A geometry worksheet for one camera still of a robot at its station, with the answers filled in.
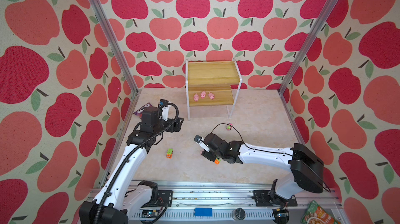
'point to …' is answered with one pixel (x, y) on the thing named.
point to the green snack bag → (316, 214)
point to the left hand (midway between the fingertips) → (177, 118)
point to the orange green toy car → (169, 153)
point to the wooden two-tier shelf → (212, 83)
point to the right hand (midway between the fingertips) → (208, 144)
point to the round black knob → (238, 214)
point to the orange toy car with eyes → (217, 161)
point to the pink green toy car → (229, 127)
